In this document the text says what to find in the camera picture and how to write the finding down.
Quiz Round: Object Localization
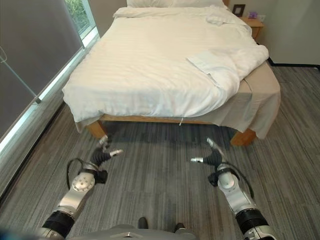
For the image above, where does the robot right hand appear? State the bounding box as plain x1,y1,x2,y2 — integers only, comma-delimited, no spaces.
190,136,228,167

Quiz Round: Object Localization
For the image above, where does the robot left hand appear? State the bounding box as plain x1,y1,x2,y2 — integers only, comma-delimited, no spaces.
90,135,125,168

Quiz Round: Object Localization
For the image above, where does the beige bed sheet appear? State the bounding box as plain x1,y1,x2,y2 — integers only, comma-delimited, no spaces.
74,59,281,140

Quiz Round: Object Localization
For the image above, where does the dark robot left foot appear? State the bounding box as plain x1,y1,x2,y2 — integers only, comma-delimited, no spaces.
137,216,149,230

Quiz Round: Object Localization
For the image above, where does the silver robot torso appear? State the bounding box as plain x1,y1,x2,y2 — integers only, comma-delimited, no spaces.
67,223,198,240

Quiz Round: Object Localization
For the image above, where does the white striped duvet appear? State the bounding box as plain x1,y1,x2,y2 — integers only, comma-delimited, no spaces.
61,5,270,123

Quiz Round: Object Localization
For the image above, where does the grey roller blind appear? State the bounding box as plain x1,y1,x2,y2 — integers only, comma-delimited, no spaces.
0,0,84,138

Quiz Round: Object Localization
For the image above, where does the wooden nightstand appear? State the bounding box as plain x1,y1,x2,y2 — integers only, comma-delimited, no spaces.
240,16,265,41

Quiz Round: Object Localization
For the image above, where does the white pillow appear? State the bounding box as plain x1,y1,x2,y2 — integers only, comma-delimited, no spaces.
126,0,226,9

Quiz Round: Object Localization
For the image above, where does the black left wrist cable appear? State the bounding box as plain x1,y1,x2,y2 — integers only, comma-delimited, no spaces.
66,158,87,189

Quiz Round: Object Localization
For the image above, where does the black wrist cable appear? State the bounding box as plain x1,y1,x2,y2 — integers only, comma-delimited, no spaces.
229,165,255,201
66,158,87,189

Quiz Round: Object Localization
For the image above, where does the wooden bed frame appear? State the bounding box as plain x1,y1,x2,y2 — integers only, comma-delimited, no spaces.
86,0,257,147

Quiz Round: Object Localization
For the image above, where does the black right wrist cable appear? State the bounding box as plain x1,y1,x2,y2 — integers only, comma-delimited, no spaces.
229,165,255,201

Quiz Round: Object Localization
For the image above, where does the window with white frame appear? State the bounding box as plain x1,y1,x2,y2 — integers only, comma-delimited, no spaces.
0,0,101,153

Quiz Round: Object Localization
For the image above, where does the dark picture frame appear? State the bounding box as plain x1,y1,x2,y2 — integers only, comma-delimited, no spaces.
231,3,245,17

